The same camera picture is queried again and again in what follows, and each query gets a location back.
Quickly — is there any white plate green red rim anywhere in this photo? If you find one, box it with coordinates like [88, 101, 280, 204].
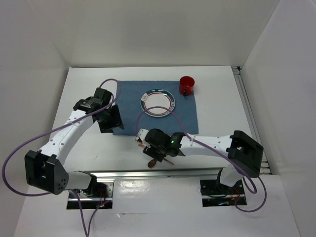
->
[140, 89, 176, 118]

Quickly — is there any copper knife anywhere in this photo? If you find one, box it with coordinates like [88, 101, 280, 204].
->
[138, 144, 174, 165]

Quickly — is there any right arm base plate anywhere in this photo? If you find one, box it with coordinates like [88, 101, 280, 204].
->
[200, 180, 247, 207]

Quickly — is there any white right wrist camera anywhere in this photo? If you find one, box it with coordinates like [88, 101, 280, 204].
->
[136, 129, 148, 140]

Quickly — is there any copper spoon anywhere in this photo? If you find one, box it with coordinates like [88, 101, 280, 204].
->
[148, 159, 157, 168]

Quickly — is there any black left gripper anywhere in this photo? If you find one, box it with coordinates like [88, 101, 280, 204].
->
[96, 104, 123, 133]

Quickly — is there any blue cloth placemat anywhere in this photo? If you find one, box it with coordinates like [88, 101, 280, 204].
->
[113, 80, 199, 136]

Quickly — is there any aluminium front rail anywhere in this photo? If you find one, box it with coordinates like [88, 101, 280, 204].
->
[88, 168, 221, 178]

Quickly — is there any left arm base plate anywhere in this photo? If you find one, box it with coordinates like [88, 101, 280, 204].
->
[76, 179, 114, 210]

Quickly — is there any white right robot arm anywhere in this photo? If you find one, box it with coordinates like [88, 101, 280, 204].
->
[136, 129, 264, 194]

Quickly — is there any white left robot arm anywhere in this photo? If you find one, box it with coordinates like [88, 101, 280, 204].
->
[25, 88, 124, 197]

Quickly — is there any red enamel mug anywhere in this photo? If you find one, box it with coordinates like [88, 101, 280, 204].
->
[179, 76, 195, 96]

